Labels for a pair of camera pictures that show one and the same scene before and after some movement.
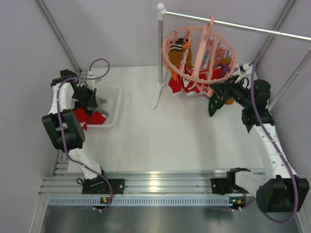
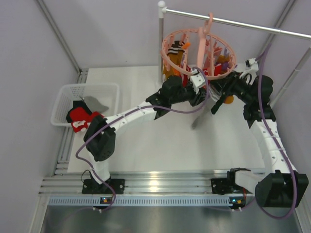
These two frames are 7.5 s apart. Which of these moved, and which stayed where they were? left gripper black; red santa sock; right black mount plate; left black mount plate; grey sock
Moved: grey sock; left gripper black
Stayed: right black mount plate; red santa sock; left black mount plate
